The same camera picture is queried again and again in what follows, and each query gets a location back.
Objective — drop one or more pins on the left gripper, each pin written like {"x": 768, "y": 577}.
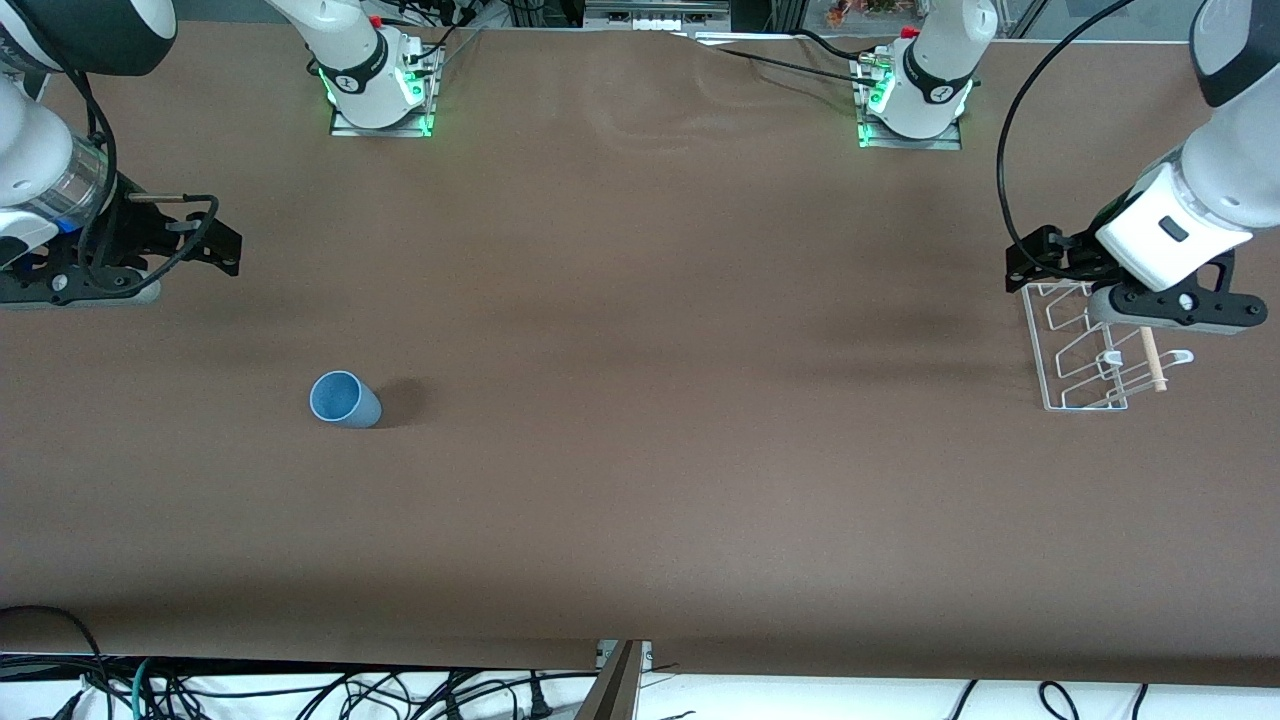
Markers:
{"x": 1080, "y": 254}

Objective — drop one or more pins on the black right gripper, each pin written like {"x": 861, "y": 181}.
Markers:
{"x": 140, "y": 228}

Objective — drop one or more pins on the blue plastic cup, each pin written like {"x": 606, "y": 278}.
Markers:
{"x": 355, "y": 410}

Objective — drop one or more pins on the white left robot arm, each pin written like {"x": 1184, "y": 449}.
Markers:
{"x": 1240, "y": 170}

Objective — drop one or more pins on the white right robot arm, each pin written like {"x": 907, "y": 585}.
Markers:
{"x": 40, "y": 150}

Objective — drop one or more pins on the orange background objects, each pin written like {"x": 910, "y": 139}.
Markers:
{"x": 860, "y": 10}

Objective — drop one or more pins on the brown table cover sheet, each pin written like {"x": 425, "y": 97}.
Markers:
{"x": 640, "y": 450}

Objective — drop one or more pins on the grey table support beam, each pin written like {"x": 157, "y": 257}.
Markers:
{"x": 610, "y": 695}

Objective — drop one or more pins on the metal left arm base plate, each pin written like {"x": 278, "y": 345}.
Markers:
{"x": 950, "y": 142}

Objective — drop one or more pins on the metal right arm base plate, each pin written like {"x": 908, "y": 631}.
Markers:
{"x": 345, "y": 125}

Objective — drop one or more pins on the aluminium frame with white strip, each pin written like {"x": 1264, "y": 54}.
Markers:
{"x": 650, "y": 12}

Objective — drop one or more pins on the small metal bracket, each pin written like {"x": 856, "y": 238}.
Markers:
{"x": 646, "y": 655}

